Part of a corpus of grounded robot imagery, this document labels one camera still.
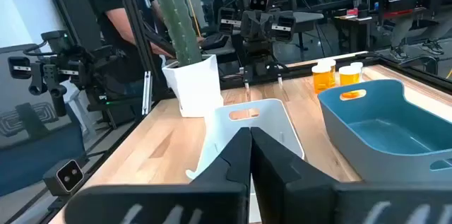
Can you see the white plant pot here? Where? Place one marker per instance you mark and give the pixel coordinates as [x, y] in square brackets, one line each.
[194, 86]

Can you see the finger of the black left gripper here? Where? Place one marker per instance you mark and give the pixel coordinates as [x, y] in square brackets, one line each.
[249, 24]
[265, 26]

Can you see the grey round table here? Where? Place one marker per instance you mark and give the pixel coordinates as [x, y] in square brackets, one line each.
[309, 16]

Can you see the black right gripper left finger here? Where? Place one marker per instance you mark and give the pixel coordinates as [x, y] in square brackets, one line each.
[212, 195]

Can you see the small black camera box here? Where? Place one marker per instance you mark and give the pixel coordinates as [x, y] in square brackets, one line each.
[65, 178]

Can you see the white plastic bin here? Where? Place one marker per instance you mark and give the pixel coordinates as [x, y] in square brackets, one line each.
[275, 128]

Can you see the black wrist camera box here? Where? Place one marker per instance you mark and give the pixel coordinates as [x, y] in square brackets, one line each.
[259, 1]

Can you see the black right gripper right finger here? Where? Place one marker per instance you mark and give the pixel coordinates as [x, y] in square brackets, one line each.
[300, 195]

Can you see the black aluminium frame post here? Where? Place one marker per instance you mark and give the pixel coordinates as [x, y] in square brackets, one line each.
[132, 12]

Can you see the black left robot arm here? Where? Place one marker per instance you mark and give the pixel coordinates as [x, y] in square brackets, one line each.
[259, 51]

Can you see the green cactus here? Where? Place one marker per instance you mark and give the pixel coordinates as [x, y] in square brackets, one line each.
[178, 22]

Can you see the desk with black legs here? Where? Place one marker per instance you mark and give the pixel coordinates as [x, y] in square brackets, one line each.
[356, 17]

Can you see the blue plastic bin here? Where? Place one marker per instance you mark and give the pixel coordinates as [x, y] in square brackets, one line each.
[388, 135]

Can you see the silver metal bracket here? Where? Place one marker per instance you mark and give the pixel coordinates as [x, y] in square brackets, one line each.
[146, 93]

